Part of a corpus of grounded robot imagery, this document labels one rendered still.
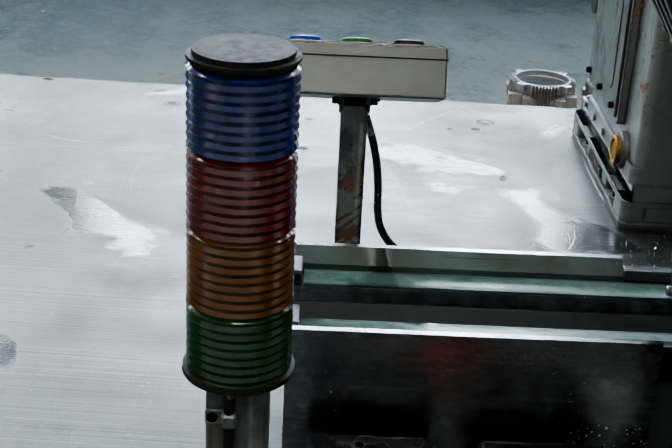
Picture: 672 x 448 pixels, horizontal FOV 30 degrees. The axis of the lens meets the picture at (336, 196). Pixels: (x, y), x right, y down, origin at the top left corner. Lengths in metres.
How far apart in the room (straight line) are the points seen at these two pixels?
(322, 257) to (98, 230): 0.42
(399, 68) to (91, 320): 0.39
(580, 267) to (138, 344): 0.42
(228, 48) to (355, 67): 0.54
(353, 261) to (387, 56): 0.21
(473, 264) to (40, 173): 0.69
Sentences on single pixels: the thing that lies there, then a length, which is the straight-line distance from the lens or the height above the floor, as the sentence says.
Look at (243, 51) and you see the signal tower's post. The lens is 0.64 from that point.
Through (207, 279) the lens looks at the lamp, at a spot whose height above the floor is 1.10.
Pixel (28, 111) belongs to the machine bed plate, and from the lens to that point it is 1.84.
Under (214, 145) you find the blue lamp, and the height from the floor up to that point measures 1.17.
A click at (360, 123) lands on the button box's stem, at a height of 1.00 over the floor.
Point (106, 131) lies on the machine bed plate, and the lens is 1.75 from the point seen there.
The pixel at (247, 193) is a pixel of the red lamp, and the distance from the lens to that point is 0.64.
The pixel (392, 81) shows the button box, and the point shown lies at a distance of 1.18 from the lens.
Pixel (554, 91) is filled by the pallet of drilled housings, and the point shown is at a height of 0.34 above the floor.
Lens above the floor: 1.40
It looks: 23 degrees down
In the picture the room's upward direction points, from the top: 3 degrees clockwise
